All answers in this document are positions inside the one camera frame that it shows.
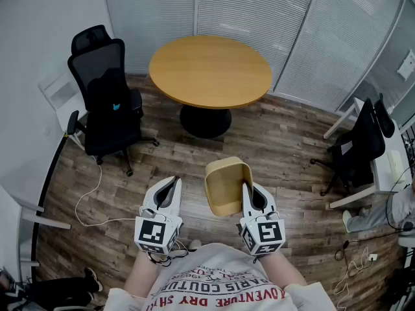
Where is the white side table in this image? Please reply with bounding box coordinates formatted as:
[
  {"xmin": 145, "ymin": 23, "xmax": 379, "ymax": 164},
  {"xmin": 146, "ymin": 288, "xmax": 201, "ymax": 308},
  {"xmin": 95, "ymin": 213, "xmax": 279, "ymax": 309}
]
[{"xmin": 0, "ymin": 185, "xmax": 72, "ymax": 273}]

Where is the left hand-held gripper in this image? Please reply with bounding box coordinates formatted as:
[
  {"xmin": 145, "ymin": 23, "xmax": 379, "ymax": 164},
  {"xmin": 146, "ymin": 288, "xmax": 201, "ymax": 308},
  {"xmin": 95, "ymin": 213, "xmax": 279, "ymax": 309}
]
[{"xmin": 134, "ymin": 176, "xmax": 185, "ymax": 256}]

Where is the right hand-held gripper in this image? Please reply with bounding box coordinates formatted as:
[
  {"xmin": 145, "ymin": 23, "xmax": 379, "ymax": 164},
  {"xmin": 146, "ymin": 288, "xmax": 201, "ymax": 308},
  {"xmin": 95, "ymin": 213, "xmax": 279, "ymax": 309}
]
[{"xmin": 239, "ymin": 183, "xmax": 287, "ymax": 257}]

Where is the black mesh office chair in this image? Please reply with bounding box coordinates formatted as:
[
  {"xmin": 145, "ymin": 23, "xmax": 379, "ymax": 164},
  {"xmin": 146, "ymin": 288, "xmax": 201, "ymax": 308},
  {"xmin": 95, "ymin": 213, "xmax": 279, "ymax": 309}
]
[
  {"xmin": 67, "ymin": 24, "xmax": 161, "ymax": 178},
  {"xmin": 309, "ymin": 93, "xmax": 396, "ymax": 198}
]

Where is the person's left forearm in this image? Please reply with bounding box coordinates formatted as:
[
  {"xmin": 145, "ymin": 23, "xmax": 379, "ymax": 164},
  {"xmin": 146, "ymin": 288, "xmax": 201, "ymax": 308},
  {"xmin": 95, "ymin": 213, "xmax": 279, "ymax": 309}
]
[{"xmin": 124, "ymin": 249, "xmax": 163, "ymax": 295}]

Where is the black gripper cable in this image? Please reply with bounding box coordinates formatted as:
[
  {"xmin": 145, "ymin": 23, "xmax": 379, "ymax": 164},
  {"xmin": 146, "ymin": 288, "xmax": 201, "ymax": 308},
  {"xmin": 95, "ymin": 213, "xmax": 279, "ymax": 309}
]
[{"xmin": 147, "ymin": 237, "xmax": 189, "ymax": 268}]

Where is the person's right forearm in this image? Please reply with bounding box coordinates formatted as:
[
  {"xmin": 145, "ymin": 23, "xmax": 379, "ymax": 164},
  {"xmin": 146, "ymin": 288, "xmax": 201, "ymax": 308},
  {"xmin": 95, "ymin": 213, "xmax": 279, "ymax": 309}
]
[{"xmin": 258, "ymin": 253, "xmax": 308, "ymax": 288}]

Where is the white desk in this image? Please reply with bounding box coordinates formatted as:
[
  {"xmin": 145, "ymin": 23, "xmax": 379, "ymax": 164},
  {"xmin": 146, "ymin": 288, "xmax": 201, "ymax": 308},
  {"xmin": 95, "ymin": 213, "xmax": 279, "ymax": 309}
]
[{"xmin": 322, "ymin": 97, "xmax": 415, "ymax": 211}]

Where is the black floor cable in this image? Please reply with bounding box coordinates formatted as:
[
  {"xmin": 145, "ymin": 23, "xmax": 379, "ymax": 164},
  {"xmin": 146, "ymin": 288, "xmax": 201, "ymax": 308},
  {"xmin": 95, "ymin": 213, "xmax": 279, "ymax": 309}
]
[{"xmin": 334, "ymin": 239, "xmax": 351, "ymax": 262}]

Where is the white charger with cable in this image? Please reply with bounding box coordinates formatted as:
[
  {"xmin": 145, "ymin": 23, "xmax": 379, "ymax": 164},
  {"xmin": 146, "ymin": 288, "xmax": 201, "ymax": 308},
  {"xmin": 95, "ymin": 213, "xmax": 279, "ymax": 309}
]
[{"xmin": 333, "ymin": 246, "xmax": 379, "ymax": 305}]

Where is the person's white printed shirt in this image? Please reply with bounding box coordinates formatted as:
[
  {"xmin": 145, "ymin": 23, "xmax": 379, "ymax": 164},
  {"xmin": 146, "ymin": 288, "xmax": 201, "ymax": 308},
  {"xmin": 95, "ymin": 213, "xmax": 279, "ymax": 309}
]
[{"xmin": 102, "ymin": 242, "xmax": 338, "ymax": 311}]

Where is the long white floor cable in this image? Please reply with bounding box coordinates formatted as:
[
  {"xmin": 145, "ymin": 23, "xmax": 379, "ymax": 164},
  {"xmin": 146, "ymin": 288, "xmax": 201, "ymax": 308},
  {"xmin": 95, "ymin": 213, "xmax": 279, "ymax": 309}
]
[{"xmin": 75, "ymin": 163, "xmax": 147, "ymax": 228}]

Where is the beige plastic container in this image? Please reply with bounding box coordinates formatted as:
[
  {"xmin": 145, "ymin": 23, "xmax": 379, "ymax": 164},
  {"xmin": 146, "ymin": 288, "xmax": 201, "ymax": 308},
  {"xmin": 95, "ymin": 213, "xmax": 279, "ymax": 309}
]
[{"xmin": 204, "ymin": 156, "xmax": 254, "ymax": 216}]

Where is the white low shelf unit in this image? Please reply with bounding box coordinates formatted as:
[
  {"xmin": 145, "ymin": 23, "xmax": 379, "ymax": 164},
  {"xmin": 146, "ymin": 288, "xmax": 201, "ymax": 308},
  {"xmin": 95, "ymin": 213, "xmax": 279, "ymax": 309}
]
[{"xmin": 38, "ymin": 72, "xmax": 89, "ymax": 152}]

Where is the white box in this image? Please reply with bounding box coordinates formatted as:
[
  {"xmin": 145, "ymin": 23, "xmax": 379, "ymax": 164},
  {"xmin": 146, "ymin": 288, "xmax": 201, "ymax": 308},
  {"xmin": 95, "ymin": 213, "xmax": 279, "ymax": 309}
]
[{"xmin": 386, "ymin": 148, "xmax": 407, "ymax": 185}]

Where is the round wooden table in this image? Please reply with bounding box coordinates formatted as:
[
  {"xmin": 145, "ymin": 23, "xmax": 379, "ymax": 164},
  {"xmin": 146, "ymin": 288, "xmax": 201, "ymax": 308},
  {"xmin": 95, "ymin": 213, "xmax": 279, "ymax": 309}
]
[{"xmin": 148, "ymin": 35, "xmax": 274, "ymax": 139}]

